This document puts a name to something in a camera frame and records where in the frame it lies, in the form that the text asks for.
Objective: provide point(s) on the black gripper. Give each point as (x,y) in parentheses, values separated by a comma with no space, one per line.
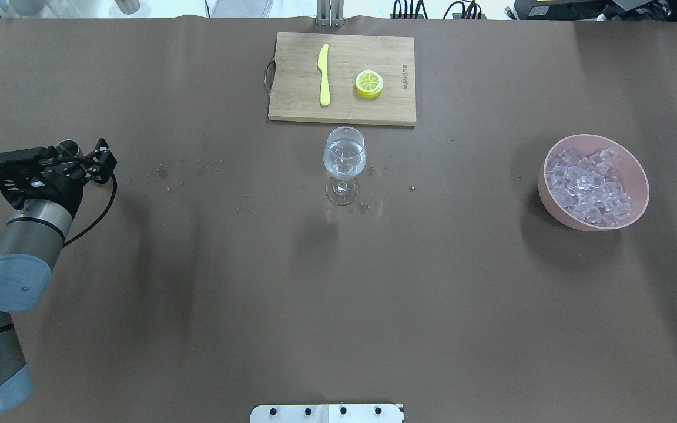
(63,183)

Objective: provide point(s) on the steel double jigger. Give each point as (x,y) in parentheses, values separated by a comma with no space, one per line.
(71,155)

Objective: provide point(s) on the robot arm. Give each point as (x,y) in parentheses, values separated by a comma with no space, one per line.
(30,246)

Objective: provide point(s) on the clear wine glass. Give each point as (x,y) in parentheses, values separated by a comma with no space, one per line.
(344,157)

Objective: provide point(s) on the pile of ice cubes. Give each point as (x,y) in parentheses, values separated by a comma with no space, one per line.
(588,187)

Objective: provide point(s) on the wooden cutting board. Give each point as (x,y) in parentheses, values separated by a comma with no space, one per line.
(294,94)

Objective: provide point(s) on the yellow plastic knife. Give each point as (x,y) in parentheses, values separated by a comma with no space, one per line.
(323,67)

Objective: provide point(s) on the yellow lemon slice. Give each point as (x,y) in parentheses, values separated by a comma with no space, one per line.
(369,84)

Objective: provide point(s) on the pink bowl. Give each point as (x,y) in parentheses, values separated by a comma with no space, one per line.
(630,173)

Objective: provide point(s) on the aluminium frame post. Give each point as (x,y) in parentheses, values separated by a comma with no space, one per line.
(330,13)

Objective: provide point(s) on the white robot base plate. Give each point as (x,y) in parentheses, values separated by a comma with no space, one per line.
(328,413)

